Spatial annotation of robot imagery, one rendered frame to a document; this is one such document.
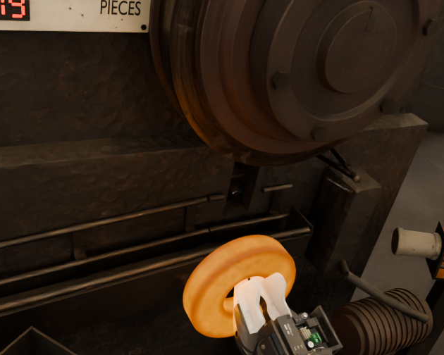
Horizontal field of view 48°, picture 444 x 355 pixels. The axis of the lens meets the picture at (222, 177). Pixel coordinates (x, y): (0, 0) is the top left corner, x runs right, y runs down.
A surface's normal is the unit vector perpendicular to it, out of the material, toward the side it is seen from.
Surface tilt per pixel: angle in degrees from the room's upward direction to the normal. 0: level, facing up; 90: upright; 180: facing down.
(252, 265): 90
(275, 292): 87
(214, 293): 90
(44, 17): 90
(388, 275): 0
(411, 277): 0
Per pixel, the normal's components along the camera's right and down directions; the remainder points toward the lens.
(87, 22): 0.45, 0.55
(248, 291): -0.89, 0.07
